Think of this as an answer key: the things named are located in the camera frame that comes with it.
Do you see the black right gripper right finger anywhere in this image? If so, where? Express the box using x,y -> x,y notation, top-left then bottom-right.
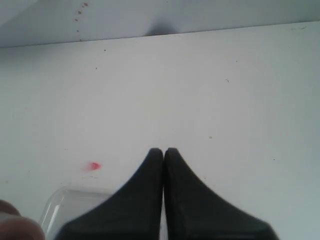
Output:
163,148 -> 278,240

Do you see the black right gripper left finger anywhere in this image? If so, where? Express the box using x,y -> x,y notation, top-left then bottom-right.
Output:
55,148 -> 164,240

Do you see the red ketchup squeeze bottle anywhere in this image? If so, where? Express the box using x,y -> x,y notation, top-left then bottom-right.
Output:
0,199 -> 45,240

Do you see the white rectangular plastic tray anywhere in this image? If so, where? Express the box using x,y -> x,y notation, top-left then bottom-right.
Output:
39,186 -> 113,240

